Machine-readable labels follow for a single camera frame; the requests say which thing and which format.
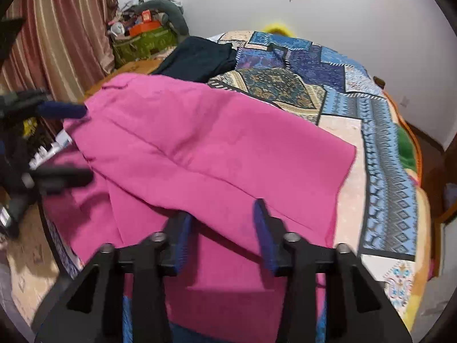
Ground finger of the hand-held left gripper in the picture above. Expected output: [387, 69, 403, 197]
[36, 101, 87, 120]
[22, 166, 94, 195]

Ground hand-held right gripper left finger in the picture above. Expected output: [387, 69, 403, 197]
[34, 212, 194, 343]

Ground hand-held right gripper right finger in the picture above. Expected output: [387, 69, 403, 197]
[253, 199, 413, 343]

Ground pink pants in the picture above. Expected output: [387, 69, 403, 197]
[42, 72, 358, 343]

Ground striped curtain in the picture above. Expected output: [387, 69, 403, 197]
[0, 0, 122, 140]

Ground green patterned bag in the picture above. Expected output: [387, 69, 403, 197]
[112, 25, 179, 69]

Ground orange box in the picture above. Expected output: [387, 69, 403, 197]
[129, 19, 162, 37]

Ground blue patchwork bedspread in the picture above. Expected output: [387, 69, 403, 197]
[43, 30, 434, 343]

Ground dark navy garment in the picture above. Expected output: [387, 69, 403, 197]
[152, 36, 238, 83]

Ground grey stuffed pillow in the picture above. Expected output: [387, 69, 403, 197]
[137, 0, 190, 37]

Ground orange green blanket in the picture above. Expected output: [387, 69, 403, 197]
[382, 89, 424, 188]

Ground wooden furniture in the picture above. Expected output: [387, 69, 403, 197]
[430, 182, 457, 279]

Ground yellow pillow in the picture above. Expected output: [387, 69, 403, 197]
[262, 21, 294, 36]

